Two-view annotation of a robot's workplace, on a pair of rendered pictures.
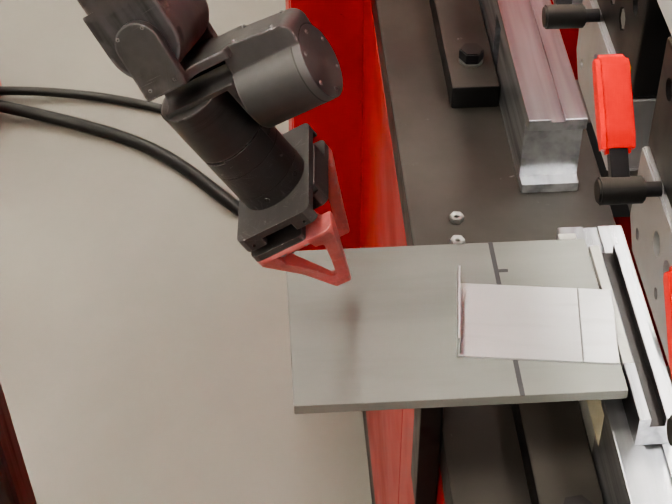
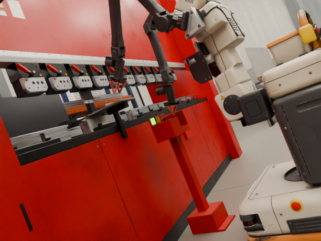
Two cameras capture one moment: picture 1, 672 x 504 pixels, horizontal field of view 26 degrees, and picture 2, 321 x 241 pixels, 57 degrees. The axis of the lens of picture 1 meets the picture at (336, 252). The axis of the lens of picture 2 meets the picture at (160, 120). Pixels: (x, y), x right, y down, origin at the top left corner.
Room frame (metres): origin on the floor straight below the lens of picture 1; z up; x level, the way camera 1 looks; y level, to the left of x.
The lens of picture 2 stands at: (2.37, 1.05, 0.77)
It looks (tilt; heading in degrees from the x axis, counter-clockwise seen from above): 1 degrees up; 209
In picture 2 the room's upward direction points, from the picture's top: 22 degrees counter-clockwise
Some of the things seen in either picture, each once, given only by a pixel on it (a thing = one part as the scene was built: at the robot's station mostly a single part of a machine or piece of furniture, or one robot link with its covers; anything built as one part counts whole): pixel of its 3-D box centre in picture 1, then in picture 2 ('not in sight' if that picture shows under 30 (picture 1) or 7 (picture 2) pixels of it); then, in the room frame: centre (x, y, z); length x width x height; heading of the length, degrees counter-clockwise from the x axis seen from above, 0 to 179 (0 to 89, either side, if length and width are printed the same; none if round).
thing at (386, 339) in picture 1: (448, 321); (111, 106); (0.85, -0.09, 1.00); 0.26 x 0.18 x 0.01; 94
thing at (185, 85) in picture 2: not in sight; (180, 86); (-1.40, -0.56, 1.15); 0.85 x 0.25 x 2.30; 94
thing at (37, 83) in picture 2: not in sight; (27, 79); (1.29, -0.21, 1.26); 0.15 x 0.09 x 0.17; 4
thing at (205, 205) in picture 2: not in sight; (188, 172); (0.58, 0.10, 0.39); 0.06 x 0.06 x 0.54; 84
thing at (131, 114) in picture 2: not in sight; (169, 104); (-0.40, -0.32, 0.92); 1.68 x 0.06 x 0.10; 4
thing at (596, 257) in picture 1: (608, 314); (95, 115); (0.87, -0.23, 0.99); 0.14 x 0.01 x 0.03; 4
